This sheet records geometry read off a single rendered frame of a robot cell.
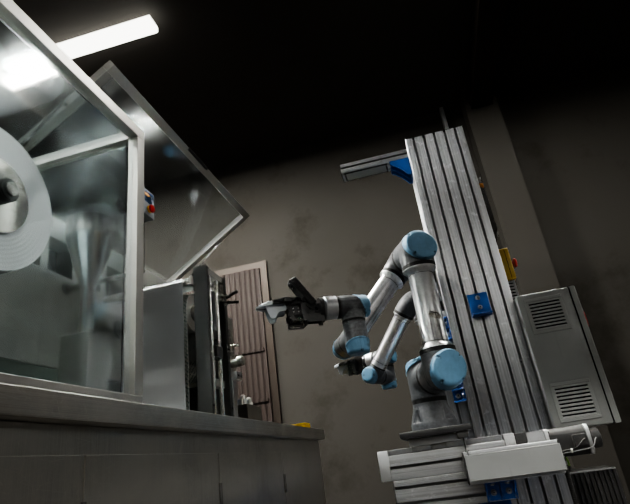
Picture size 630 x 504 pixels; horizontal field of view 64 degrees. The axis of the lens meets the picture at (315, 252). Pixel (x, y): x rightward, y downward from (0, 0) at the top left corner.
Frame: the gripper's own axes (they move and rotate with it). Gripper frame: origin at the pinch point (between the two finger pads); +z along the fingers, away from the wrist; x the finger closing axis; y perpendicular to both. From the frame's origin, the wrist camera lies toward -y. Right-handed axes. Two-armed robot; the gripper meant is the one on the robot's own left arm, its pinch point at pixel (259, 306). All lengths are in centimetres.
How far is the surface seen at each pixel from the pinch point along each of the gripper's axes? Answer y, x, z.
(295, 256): -182, 272, -81
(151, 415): 42, -43, 29
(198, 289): -14.0, 13.0, 18.1
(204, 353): 8.1, 15.4, 17.2
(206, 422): 39.1, -22.3, 18.5
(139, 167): -19, -43, 32
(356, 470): 15, 287, -107
